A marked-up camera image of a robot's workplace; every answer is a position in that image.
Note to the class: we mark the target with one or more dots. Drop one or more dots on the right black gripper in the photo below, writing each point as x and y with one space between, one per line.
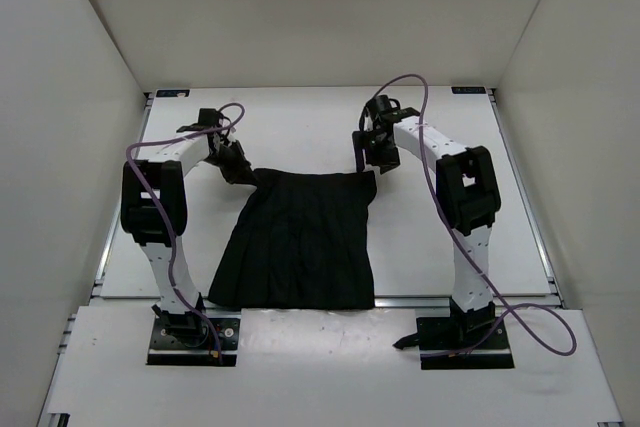
361 140

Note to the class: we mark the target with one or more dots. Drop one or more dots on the aluminium rail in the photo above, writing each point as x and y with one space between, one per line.
412 302

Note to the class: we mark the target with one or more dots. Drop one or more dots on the right blue corner label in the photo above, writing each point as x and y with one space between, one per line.
468 90

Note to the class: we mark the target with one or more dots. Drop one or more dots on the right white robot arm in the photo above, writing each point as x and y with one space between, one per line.
466 195

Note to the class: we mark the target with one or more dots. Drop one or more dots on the black pleated skirt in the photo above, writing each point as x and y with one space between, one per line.
300 242

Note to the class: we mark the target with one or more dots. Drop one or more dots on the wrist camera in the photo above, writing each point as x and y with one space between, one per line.
208 118
382 108

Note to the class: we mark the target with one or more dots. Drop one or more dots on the blue corner label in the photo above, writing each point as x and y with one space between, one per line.
172 93
468 90

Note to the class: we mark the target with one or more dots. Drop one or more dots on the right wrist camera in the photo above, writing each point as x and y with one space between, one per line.
382 108

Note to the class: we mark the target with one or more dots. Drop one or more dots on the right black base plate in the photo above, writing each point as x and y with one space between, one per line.
442 346

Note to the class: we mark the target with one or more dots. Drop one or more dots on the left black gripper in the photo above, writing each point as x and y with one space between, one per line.
242 173

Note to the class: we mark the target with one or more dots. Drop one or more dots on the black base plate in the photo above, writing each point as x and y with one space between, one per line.
442 346
185 341

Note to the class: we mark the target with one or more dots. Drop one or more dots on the left blue corner label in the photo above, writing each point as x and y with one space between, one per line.
172 93

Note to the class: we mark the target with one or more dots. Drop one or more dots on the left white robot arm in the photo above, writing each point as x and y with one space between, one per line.
154 212

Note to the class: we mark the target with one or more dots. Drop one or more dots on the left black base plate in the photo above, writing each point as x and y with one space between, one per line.
185 341

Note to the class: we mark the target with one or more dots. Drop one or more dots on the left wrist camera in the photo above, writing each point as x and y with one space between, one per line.
208 118

